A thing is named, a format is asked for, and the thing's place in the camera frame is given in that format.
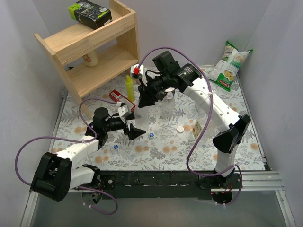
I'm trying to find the clear bottle with label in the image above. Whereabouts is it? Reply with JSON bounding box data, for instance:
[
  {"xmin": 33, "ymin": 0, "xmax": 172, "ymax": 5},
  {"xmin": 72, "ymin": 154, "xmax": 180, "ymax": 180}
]
[{"xmin": 192, "ymin": 113, "xmax": 216, "ymax": 140}]

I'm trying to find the red white box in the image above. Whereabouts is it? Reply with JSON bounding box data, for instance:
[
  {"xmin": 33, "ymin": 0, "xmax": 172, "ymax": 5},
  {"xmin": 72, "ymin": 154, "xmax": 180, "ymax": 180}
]
[{"xmin": 109, "ymin": 90, "xmax": 135, "ymax": 112}]

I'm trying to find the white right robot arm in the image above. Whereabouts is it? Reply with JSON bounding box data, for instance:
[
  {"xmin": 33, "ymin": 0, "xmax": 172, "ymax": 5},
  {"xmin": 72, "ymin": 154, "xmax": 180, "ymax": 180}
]
[{"xmin": 131, "ymin": 47, "xmax": 251, "ymax": 180}]

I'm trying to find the wooden shelf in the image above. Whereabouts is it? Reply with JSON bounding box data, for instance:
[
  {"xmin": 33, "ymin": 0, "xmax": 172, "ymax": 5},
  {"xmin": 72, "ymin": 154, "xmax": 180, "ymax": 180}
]
[{"xmin": 34, "ymin": 0, "xmax": 140, "ymax": 104}]

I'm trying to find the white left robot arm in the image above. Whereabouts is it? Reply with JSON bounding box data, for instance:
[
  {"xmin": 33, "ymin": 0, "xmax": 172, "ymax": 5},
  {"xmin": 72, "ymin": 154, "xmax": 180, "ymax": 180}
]
[{"xmin": 30, "ymin": 106, "xmax": 146, "ymax": 201}]

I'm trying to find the aluminium frame rail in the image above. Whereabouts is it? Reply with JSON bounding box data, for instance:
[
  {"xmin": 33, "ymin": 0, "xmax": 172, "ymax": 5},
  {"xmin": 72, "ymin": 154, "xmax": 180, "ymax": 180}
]
[{"xmin": 210, "ymin": 171, "xmax": 285, "ymax": 192}]

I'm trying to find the white bottle cap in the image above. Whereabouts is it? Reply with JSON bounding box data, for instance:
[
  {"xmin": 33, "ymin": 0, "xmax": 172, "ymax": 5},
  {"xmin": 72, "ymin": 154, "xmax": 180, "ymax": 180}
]
[{"xmin": 177, "ymin": 126, "xmax": 184, "ymax": 133}]

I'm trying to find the green chips bag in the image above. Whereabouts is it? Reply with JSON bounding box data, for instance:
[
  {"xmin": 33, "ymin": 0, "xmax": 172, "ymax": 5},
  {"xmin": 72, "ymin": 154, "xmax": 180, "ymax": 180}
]
[{"xmin": 208, "ymin": 40, "xmax": 253, "ymax": 91}]

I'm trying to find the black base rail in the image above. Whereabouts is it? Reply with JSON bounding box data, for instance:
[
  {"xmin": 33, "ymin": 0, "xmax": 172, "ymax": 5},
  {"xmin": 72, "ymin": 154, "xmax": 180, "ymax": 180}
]
[{"xmin": 80, "ymin": 169, "xmax": 244, "ymax": 199}]

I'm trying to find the clear plastic bottle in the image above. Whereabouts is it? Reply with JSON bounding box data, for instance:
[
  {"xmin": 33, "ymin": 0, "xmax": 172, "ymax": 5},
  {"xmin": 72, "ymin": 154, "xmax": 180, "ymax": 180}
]
[
  {"xmin": 134, "ymin": 105, "xmax": 149, "ymax": 131},
  {"xmin": 161, "ymin": 92, "xmax": 175, "ymax": 119}
]

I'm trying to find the beige cup on shelf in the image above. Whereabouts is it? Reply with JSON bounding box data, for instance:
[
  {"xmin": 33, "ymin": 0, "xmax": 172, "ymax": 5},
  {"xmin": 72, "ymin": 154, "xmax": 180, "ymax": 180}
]
[{"xmin": 82, "ymin": 50, "xmax": 99, "ymax": 67}]

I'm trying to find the yellow spray bottle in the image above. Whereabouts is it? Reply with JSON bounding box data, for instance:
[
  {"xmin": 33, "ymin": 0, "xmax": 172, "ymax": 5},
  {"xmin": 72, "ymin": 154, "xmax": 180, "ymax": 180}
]
[{"xmin": 125, "ymin": 75, "xmax": 135, "ymax": 102}]

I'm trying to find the floral table mat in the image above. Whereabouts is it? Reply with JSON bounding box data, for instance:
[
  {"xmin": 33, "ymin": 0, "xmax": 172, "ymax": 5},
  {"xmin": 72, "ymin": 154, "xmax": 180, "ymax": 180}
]
[{"xmin": 56, "ymin": 73, "xmax": 265, "ymax": 171}]

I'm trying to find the black green box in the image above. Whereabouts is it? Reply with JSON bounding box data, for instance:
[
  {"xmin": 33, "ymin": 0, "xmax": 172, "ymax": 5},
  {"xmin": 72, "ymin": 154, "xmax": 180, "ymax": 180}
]
[{"xmin": 68, "ymin": 0, "xmax": 113, "ymax": 30}]

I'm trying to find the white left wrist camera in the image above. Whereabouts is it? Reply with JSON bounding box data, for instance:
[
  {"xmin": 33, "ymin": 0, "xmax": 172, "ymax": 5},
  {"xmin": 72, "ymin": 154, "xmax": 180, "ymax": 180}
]
[{"xmin": 116, "ymin": 101, "xmax": 135, "ymax": 123}]

